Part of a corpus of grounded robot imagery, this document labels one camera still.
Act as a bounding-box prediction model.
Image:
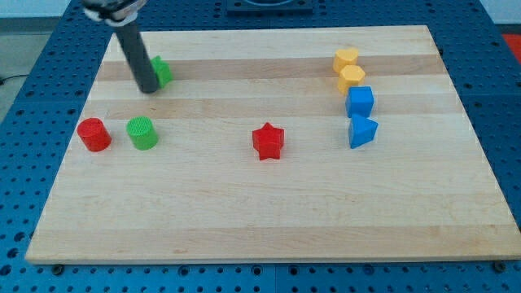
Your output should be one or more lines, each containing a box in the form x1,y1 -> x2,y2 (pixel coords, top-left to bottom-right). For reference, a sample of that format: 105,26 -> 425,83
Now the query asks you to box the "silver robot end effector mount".
81,0 -> 147,22

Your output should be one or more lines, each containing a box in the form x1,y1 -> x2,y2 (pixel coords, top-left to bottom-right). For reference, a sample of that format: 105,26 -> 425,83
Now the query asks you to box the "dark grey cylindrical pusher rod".
114,20 -> 160,94

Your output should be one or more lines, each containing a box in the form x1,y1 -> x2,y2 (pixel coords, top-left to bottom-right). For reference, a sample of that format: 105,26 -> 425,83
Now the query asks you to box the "green star block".
151,55 -> 173,89

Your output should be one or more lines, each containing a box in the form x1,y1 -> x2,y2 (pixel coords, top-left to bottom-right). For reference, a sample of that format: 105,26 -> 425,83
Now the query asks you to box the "red star block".
252,122 -> 285,160

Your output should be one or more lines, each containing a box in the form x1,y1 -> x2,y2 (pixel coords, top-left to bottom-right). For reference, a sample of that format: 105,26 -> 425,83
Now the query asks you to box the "green cylinder block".
126,116 -> 159,151

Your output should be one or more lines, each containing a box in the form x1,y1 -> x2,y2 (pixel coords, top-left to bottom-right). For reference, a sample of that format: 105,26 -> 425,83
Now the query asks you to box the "red cylinder block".
77,117 -> 112,152

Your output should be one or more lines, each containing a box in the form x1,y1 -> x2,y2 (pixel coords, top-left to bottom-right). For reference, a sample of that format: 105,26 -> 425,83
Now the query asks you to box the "yellow heart block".
333,47 -> 359,73

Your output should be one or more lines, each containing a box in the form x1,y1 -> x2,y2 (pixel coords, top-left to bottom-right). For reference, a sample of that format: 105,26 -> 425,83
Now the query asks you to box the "yellow hexagon block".
337,65 -> 366,94

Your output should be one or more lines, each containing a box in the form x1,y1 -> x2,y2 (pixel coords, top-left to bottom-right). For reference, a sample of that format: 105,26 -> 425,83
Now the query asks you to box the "blue cube block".
345,86 -> 374,118

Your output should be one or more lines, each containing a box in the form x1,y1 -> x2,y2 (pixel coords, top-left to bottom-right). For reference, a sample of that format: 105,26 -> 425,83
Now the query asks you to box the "blue triangle block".
348,114 -> 379,149

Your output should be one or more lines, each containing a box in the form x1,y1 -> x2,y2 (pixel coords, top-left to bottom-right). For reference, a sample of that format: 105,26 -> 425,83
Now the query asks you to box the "light wooden board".
25,25 -> 520,265

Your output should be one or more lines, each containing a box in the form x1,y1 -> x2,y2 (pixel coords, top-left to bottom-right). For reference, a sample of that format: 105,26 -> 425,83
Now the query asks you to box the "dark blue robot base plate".
225,0 -> 313,15

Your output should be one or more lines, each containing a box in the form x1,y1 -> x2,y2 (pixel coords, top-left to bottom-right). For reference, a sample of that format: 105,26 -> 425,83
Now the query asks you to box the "black cable on floor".
0,73 -> 29,85

